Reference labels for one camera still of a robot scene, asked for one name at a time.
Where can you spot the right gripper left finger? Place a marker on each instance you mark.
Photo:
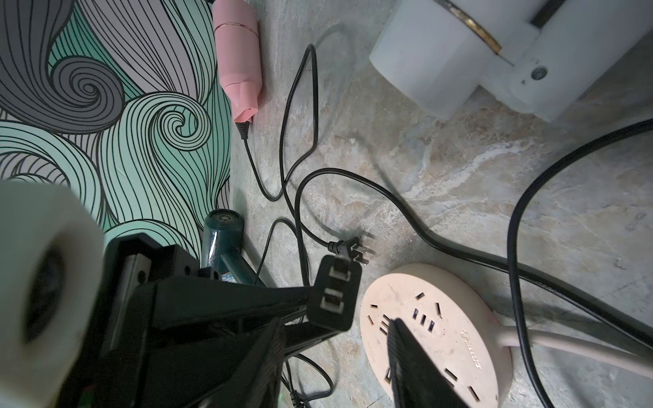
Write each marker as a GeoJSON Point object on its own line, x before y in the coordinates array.
{"type": "Point", "coordinates": [185, 301]}

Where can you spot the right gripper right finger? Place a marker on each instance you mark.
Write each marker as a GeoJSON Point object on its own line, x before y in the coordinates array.
{"type": "Point", "coordinates": [415, 380]}

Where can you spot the dark green hair dryer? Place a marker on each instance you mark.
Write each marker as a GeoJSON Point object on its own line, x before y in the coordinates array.
{"type": "Point", "coordinates": [222, 240]}

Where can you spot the pink round power strip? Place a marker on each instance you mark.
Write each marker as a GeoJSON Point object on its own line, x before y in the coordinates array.
{"type": "Point", "coordinates": [451, 322]}

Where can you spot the pink hair dryer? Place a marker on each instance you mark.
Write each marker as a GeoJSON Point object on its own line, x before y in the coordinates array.
{"type": "Point", "coordinates": [238, 56]}

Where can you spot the white folded hair dryer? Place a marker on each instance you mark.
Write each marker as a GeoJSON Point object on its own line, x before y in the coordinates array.
{"type": "Point", "coordinates": [535, 57]}

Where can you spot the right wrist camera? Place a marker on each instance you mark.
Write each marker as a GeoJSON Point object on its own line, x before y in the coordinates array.
{"type": "Point", "coordinates": [51, 269]}

